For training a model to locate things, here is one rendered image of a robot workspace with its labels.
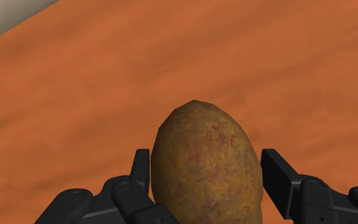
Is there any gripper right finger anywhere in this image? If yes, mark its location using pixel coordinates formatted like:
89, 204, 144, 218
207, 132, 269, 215
260, 148, 358, 224

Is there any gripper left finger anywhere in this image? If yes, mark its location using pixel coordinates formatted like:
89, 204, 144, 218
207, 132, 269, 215
34, 148, 179, 224

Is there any brown potato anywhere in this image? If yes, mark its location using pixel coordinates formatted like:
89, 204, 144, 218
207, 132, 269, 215
150, 99, 264, 224

